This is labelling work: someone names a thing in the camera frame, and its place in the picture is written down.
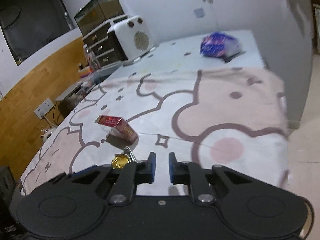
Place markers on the white black drawer cabinet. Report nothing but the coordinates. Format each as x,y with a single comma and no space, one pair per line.
99,42

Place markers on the grey side shelf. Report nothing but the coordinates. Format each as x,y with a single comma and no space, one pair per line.
69,91

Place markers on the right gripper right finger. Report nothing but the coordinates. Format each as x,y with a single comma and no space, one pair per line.
193,176

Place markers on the white wall power socket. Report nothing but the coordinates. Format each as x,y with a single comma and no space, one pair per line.
44,108

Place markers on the wall light switch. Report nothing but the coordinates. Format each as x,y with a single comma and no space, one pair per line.
199,13

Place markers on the clear plastic water bottle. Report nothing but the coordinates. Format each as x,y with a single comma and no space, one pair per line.
90,57

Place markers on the white space heater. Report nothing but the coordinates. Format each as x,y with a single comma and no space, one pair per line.
131,39

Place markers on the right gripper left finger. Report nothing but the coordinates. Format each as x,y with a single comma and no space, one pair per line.
126,180

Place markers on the glass fish tank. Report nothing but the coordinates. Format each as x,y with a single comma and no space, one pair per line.
95,12

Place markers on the gold foil wrapper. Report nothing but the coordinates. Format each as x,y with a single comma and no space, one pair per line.
125,157

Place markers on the colourful striped box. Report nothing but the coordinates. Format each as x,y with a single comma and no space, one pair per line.
84,71

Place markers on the cartoon bear tablecloth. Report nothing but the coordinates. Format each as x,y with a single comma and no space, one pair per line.
202,109

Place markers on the red cigarette pack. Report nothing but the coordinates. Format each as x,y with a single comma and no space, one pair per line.
118,127

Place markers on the blue tissue pack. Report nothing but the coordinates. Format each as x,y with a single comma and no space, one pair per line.
220,45

